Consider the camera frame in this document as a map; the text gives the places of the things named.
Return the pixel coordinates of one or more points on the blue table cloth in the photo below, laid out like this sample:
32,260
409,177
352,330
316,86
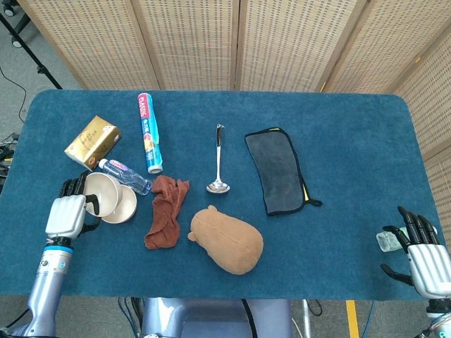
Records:
334,246

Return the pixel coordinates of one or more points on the tan plush toy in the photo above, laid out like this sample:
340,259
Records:
229,243

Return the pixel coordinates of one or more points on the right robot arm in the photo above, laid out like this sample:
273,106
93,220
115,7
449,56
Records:
438,317

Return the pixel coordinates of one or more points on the brown crumpled cloth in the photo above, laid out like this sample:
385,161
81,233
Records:
163,218

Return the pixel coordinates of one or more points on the silver robot torso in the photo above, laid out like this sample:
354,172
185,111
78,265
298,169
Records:
211,318

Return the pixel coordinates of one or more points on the black equipment pile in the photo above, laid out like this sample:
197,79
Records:
7,151

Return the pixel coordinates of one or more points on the woven folding screen panel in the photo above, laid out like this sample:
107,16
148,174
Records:
190,42
391,42
433,116
296,42
95,42

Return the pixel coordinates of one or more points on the plastic wrap roll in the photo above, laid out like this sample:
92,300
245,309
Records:
149,134

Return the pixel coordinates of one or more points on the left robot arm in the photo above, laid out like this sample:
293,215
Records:
49,281

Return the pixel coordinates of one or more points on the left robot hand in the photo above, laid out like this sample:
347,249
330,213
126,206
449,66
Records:
65,216

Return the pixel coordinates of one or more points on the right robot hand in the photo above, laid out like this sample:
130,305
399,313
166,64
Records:
430,267

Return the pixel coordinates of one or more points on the grey towel black trim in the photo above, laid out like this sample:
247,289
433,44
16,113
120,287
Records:
282,172

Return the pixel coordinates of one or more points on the yellow floor tape strip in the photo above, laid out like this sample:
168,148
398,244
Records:
353,318

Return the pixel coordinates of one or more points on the black tripod stand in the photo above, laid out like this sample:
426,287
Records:
40,67

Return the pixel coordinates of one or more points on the cream plastic bowl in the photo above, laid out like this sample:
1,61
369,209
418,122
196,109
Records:
102,188
125,209

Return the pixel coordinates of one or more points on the small pale green object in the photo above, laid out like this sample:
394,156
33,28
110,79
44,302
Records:
385,243

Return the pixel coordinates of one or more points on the clear plastic water bottle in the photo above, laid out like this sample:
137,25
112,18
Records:
127,174

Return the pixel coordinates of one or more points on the gold tissue pack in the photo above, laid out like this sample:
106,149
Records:
91,141

